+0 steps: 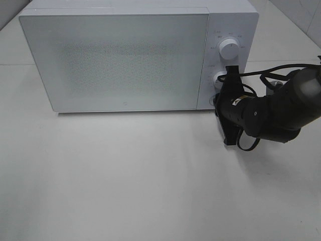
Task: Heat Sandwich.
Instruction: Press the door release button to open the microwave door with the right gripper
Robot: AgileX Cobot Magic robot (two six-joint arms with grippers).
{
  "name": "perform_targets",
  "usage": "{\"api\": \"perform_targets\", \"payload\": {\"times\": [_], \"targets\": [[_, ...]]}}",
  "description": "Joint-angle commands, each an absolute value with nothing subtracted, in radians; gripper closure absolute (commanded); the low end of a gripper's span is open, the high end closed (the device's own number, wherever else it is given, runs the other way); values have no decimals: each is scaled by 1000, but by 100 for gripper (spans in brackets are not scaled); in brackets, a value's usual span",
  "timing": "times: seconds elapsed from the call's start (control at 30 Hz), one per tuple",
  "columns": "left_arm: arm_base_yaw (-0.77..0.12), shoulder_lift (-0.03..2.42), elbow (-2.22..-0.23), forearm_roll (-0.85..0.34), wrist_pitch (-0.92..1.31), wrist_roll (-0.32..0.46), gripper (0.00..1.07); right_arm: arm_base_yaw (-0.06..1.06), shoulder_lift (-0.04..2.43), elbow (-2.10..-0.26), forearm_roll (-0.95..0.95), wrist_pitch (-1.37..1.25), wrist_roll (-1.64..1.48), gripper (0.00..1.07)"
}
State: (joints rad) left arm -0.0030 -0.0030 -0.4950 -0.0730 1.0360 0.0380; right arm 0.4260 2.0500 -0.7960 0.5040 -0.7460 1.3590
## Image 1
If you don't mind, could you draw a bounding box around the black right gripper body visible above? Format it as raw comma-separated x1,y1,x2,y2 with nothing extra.
215,85,247,126

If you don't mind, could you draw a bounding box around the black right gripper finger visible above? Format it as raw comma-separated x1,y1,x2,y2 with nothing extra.
218,116,241,146
224,65,241,86

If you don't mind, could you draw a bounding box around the white timer knob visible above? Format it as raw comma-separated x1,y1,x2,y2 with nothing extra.
213,71,226,90

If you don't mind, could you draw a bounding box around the round white door button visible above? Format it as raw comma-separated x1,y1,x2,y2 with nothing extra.
209,95,216,106

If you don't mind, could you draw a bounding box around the white microwave door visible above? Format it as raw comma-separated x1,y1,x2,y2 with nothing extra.
20,14,208,112

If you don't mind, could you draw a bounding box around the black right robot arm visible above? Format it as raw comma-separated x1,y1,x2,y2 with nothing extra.
214,64,320,147

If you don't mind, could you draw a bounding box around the upper white power knob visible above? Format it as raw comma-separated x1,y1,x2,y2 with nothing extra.
218,37,240,60

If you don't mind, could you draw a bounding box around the white microwave oven body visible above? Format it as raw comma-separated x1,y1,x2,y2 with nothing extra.
19,1,259,110

